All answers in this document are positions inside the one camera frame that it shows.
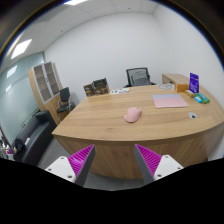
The wooden glass-door cabinet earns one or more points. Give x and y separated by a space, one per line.
46 89

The grey mesh office chair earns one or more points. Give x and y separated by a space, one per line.
138 77

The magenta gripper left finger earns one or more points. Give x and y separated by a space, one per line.
74 168

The orange box on desk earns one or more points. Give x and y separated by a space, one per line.
182 87

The pink computer mouse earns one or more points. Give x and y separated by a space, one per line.
133 114

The brown box on desk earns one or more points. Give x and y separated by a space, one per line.
89 91

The wooden side cabinet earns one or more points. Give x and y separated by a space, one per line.
174 79

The black visitor chair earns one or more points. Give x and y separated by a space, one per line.
65 104

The pink mouse pad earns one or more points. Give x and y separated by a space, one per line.
169 101

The dark box on desk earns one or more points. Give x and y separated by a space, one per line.
100 86

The white paper leaflet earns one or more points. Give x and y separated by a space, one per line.
119 91

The green pack on desk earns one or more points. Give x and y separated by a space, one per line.
203 98

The yellow pack on desk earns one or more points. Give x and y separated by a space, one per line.
190 93

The desk cable grommet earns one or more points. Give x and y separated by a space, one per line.
192 115

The black leather sofa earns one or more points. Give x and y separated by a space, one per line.
34 138

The wooden office desk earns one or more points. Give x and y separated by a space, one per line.
99 121

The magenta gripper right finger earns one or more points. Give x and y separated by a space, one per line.
154 166

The blue pack on desk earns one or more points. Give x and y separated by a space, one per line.
198 99

